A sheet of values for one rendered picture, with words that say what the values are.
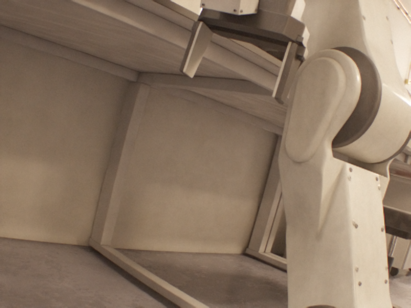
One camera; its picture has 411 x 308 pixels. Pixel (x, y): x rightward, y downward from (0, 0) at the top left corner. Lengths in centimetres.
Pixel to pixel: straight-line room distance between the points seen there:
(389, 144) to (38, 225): 137
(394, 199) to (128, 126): 205
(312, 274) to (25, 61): 127
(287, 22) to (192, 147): 164
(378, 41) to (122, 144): 123
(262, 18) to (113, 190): 133
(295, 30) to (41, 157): 133
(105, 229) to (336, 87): 132
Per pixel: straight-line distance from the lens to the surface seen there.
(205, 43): 50
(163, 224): 205
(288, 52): 44
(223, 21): 46
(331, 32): 66
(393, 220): 147
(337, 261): 56
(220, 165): 220
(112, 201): 171
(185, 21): 86
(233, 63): 101
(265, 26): 44
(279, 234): 276
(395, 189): 316
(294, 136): 57
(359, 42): 62
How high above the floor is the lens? 50
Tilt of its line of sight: 1 degrees down
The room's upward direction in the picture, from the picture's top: 15 degrees clockwise
